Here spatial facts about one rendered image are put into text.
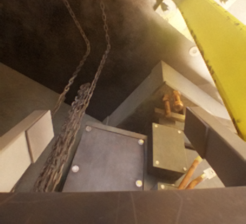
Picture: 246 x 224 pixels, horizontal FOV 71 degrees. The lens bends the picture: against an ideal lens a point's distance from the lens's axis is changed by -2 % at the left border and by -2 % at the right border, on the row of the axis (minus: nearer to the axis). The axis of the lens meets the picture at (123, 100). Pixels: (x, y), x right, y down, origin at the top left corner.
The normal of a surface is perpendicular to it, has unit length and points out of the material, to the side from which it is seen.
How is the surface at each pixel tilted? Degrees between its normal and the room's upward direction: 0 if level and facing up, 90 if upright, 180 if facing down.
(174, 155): 90
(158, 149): 90
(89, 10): 0
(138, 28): 0
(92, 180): 90
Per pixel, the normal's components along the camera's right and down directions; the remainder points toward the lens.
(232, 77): -0.82, -0.48
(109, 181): 0.25, -0.71
